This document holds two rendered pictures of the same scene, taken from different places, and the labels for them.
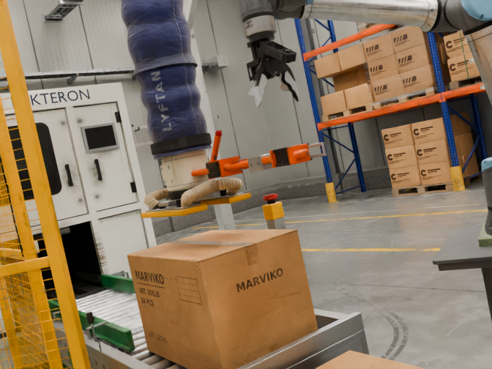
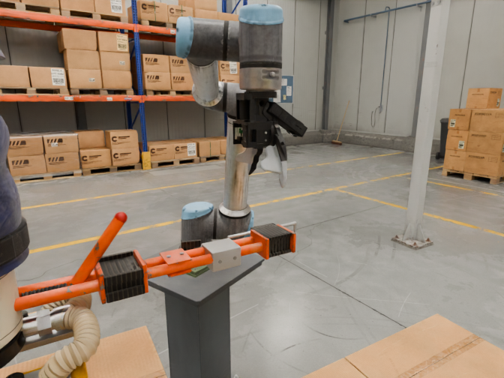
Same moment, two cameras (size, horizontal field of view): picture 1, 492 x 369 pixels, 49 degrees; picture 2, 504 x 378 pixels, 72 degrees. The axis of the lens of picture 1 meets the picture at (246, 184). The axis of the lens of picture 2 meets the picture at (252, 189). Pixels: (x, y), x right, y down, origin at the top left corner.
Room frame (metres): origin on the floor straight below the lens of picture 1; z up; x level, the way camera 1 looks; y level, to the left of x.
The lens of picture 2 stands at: (1.50, 0.65, 1.54)
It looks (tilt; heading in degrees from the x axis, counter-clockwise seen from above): 15 degrees down; 275
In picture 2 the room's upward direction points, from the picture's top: straight up
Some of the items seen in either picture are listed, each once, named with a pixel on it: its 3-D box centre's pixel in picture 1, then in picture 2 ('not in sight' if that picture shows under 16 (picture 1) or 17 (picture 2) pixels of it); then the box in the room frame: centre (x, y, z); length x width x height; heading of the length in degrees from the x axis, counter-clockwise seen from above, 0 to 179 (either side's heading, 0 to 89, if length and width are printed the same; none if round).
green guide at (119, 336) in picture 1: (64, 318); not in sight; (2.79, 1.07, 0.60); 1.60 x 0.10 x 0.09; 34
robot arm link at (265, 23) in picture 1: (259, 28); (261, 81); (1.55, -0.13, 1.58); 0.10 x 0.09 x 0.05; 124
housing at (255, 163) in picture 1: (263, 162); (220, 254); (1.63, -0.06, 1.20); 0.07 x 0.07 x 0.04; 35
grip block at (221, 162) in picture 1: (224, 168); (120, 274); (1.81, 0.06, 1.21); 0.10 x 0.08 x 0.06; 125
